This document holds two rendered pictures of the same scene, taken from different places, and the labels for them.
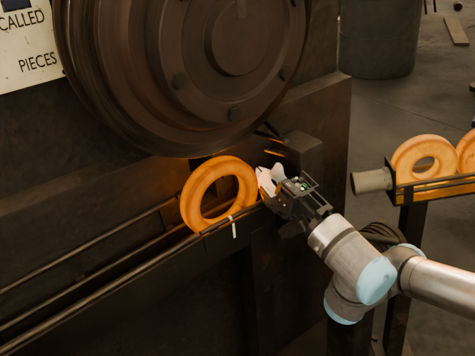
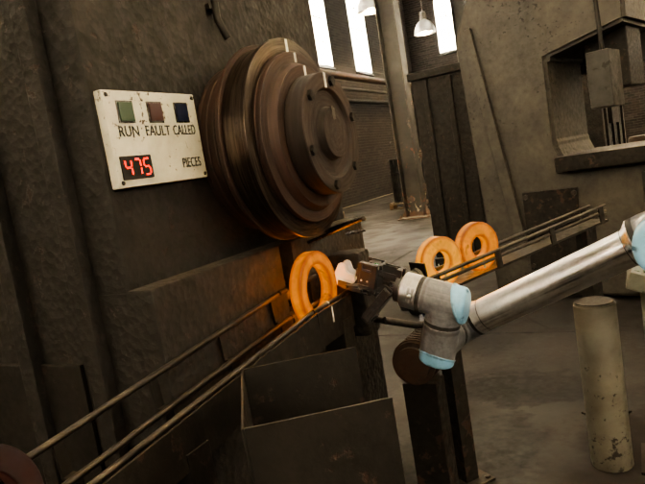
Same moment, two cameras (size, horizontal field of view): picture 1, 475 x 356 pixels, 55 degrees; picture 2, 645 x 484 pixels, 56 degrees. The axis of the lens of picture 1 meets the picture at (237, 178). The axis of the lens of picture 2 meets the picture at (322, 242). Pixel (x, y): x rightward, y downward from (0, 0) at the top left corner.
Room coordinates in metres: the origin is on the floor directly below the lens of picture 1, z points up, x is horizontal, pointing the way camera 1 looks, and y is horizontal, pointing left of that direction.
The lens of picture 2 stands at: (-0.52, 0.71, 1.03)
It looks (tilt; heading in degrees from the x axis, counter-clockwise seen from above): 7 degrees down; 332
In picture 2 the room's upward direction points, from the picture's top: 9 degrees counter-clockwise
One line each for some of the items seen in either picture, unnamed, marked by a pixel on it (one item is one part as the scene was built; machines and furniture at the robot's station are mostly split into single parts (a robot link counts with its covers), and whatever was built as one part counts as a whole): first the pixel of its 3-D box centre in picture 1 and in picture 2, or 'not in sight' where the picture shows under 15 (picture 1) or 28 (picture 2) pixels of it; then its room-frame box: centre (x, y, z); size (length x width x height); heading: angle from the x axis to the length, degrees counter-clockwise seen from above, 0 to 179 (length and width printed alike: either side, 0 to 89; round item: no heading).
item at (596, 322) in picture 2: not in sight; (603, 383); (0.69, -0.81, 0.26); 0.12 x 0.12 x 0.52
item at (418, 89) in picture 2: not in sight; (475, 162); (3.67, -3.20, 0.88); 1.71 x 0.92 x 1.76; 124
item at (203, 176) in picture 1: (220, 197); (314, 288); (0.82, 0.04, 0.75); 0.18 x 0.03 x 0.18; 122
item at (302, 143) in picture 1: (297, 181); (352, 292); (0.96, -0.15, 0.68); 0.11 x 0.08 x 0.24; 34
